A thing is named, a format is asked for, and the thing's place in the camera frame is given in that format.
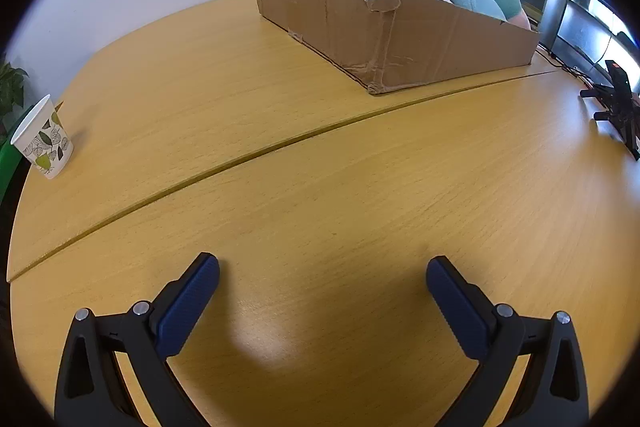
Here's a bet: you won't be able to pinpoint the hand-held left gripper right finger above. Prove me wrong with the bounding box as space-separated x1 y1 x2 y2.
426 256 591 427

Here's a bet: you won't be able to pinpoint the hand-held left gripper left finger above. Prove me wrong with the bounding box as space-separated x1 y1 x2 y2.
54 252 221 427

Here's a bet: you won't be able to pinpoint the brown cardboard box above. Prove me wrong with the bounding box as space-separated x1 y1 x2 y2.
252 0 542 96

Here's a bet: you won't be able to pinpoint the black monitor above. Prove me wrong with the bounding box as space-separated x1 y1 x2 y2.
539 0 640 80

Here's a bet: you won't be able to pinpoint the leaf-print paper cup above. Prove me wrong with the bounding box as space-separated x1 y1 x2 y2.
10 94 75 180

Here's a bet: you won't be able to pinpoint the green chair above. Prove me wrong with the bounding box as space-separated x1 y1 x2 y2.
0 139 31 208

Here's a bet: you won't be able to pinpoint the green potted plant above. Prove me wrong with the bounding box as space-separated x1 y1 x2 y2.
0 62 30 128

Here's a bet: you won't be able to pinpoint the black cables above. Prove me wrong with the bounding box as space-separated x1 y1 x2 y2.
536 46 598 84

